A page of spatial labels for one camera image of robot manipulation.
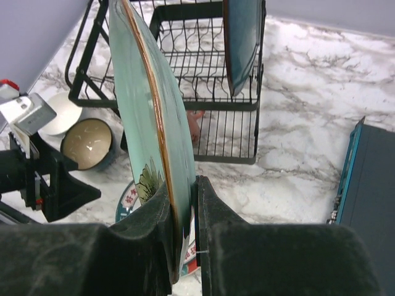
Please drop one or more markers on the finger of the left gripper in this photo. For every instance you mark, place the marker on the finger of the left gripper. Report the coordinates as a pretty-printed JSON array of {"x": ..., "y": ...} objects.
[{"x": 71, "y": 194}]

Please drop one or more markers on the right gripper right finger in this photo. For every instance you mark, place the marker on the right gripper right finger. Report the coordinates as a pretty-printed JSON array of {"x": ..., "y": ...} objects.
[{"x": 240, "y": 258}]

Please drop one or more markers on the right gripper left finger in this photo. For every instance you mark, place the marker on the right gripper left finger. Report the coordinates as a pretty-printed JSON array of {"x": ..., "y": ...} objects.
[{"x": 131, "y": 257}]

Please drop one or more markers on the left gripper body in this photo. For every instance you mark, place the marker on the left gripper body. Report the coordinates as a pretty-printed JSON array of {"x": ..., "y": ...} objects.
[{"x": 40, "y": 173}]

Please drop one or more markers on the light blue floral plate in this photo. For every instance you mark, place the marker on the light blue floral plate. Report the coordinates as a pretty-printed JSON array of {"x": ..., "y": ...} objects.
[{"x": 155, "y": 122}]

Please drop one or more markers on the black wire dish rack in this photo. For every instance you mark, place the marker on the black wire dish rack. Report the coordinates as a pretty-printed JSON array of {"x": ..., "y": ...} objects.
[{"x": 213, "y": 51}]

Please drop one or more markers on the pink printed coffee mug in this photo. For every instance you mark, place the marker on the pink printed coffee mug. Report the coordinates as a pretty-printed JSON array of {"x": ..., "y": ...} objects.
[{"x": 194, "y": 128}]

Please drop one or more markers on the blue ceramic plate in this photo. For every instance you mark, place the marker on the blue ceramic plate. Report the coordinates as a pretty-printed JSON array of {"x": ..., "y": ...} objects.
[{"x": 242, "y": 20}]

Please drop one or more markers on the white plate lettered rim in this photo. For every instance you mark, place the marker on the white plate lettered rim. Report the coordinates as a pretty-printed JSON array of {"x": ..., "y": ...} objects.
[{"x": 129, "y": 202}]

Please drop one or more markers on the dark bowl cream inside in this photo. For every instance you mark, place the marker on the dark bowl cream inside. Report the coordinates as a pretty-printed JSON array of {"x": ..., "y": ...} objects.
[{"x": 90, "y": 143}]

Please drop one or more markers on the white small bowl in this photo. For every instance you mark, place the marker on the white small bowl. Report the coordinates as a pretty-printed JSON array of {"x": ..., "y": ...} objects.
[{"x": 67, "y": 114}]

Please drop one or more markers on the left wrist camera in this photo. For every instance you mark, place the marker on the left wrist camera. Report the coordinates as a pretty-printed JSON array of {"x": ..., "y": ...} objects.
[{"x": 25, "y": 114}]

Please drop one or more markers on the blue network switch box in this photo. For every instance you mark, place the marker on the blue network switch box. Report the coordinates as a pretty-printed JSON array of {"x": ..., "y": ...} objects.
[{"x": 365, "y": 196}]

